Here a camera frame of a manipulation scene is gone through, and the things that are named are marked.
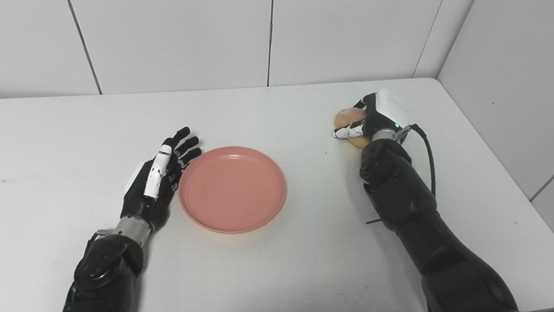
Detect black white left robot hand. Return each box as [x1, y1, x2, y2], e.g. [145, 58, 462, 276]
[119, 122, 205, 235]

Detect golden bread roll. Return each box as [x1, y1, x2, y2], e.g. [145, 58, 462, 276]
[332, 106, 374, 150]

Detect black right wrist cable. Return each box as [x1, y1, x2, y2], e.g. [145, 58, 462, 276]
[379, 122, 454, 312]

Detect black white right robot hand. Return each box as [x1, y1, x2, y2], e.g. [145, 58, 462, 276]
[333, 85, 413, 146]

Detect pink round plate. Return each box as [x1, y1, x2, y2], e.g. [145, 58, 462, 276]
[175, 141, 291, 239]

